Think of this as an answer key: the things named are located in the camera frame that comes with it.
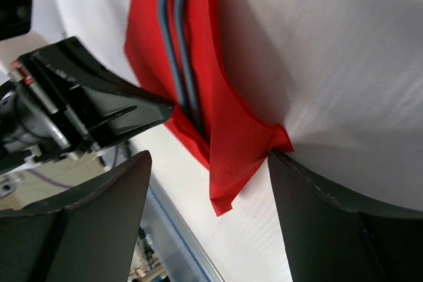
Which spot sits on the red paper napkin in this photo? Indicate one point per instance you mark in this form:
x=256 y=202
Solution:
x=236 y=141

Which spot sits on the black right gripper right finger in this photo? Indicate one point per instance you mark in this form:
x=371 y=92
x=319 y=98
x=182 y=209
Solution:
x=332 y=233

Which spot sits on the aluminium mounting rail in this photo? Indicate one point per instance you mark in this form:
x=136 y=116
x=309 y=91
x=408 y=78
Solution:
x=178 y=250

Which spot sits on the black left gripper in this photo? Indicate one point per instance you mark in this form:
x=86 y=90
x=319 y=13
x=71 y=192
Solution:
x=37 y=128

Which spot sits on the blue plastic spoon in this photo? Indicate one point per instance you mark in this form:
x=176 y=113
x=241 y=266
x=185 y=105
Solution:
x=189 y=77

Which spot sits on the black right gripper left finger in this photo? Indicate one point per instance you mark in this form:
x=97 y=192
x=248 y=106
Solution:
x=86 y=233

